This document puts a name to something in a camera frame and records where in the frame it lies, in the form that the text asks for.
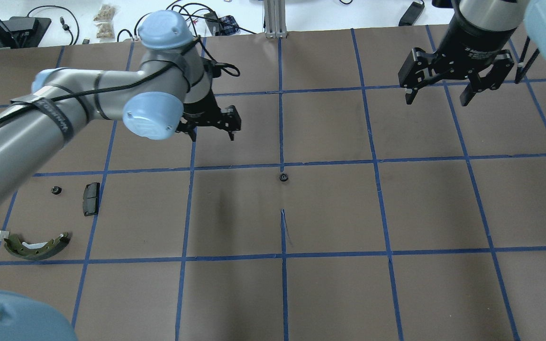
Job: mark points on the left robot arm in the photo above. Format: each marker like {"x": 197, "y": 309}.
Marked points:
{"x": 170, "y": 93}

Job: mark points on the black power adapter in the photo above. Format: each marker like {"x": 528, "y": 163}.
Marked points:
{"x": 412, "y": 13}

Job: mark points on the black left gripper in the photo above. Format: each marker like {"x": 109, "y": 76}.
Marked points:
{"x": 200, "y": 105}

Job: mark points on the black brake pad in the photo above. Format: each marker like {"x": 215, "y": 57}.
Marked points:
{"x": 91, "y": 199}

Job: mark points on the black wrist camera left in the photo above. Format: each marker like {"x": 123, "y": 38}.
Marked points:
{"x": 212, "y": 69}

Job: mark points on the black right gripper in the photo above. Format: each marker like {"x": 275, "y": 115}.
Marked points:
{"x": 472, "y": 41}

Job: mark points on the bags of small parts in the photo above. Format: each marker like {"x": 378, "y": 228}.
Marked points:
{"x": 103, "y": 21}

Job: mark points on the olive green brake shoe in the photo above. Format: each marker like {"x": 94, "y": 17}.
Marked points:
{"x": 21, "y": 249}

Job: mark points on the aluminium frame post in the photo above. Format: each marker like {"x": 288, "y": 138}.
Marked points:
{"x": 275, "y": 19}

